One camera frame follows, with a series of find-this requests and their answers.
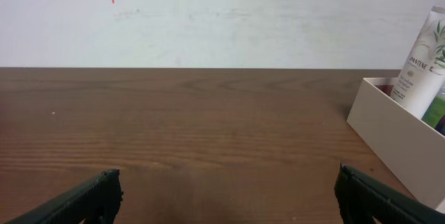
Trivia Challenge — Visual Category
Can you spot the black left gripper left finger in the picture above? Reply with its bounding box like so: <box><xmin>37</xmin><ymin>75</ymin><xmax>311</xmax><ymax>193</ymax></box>
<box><xmin>9</xmin><ymin>169</ymin><xmax>123</xmax><ymax>224</ymax></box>

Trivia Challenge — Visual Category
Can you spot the white shampoo tube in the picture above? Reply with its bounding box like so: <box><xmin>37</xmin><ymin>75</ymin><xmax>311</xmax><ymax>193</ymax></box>
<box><xmin>390</xmin><ymin>6</ymin><xmax>444</xmax><ymax>119</ymax></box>

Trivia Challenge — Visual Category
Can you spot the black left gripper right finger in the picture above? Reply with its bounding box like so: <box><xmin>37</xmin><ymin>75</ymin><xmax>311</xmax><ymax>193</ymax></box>
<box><xmin>334</xmin><ymin>165</ymin><xmax>444</xmax><ymax>224</ymax></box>

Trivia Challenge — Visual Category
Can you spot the white box pink interior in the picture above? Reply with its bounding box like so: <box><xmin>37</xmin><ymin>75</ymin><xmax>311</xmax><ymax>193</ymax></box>
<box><xmin>347</xmin><ymin>78</ymin><xmax>444</xmax><ymax>213</ymax></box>

